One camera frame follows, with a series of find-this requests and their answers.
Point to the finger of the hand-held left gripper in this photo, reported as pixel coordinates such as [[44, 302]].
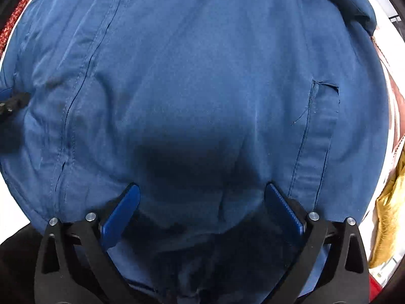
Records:
[[4, 94], [14, 104]]

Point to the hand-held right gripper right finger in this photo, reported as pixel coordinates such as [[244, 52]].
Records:
[[284, 215]]

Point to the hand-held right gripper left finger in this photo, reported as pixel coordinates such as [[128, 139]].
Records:
[[121, 217]]

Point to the navy blue garment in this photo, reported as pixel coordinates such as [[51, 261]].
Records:
[[196, 79]]

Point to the red floral cloth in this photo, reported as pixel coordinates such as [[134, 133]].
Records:
[[15, 19]]

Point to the pink polka dot quilt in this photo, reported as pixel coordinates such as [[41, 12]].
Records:
[[12, 202]]

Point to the gold satin cushion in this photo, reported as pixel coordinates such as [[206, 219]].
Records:
[[389, 215]]

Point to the red plastic object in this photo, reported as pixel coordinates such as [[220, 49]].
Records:
[[376, 288]]

